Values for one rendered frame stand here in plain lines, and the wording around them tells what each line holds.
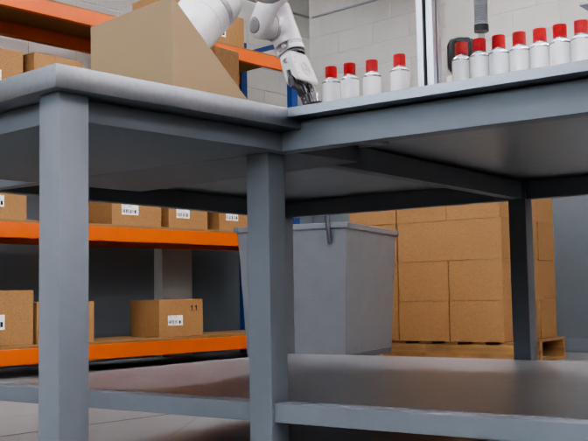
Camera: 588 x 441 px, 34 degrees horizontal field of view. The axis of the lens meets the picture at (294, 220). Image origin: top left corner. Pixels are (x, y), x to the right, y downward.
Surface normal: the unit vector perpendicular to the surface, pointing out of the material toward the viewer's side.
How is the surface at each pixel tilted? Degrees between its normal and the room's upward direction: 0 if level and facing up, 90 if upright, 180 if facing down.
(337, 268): 93
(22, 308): 90
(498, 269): 90
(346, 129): 90
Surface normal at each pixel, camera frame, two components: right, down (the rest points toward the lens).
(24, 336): 0.71, -0.07
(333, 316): -0.40, 0.00
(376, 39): -0.68, -0.04
